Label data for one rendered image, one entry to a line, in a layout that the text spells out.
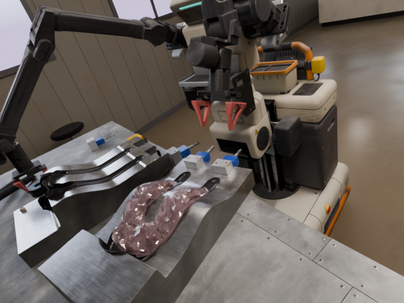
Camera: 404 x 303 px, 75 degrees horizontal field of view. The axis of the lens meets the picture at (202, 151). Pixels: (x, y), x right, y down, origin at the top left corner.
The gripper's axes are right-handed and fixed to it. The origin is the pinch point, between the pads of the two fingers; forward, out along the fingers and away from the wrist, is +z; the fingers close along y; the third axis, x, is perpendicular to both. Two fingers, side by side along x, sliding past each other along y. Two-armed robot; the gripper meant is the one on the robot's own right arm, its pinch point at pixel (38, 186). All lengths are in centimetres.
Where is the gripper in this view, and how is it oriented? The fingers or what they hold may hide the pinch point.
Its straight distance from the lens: 128.5
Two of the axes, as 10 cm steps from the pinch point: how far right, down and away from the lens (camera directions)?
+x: 6.0, 2.7, -7.5
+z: 2.4, 8.3, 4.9
